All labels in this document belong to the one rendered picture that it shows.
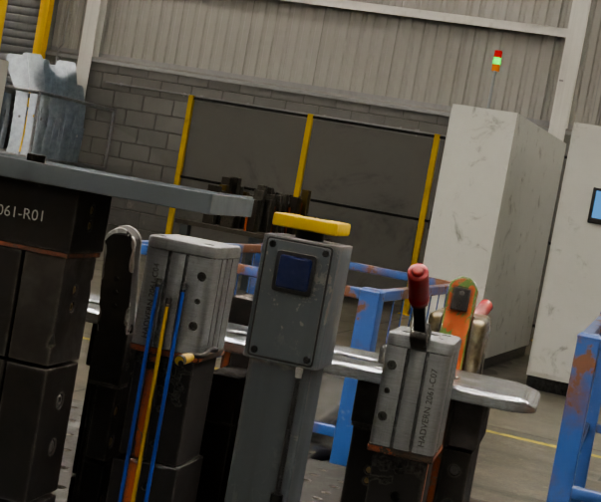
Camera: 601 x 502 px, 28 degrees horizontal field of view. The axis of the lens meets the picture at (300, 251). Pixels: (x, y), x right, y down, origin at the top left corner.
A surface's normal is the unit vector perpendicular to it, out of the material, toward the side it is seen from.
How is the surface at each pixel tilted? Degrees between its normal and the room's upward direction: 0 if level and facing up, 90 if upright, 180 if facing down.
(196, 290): 90
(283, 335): 90
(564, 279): 90
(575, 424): 90
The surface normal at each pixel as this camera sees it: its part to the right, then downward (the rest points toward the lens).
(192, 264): -0.23, 0.01
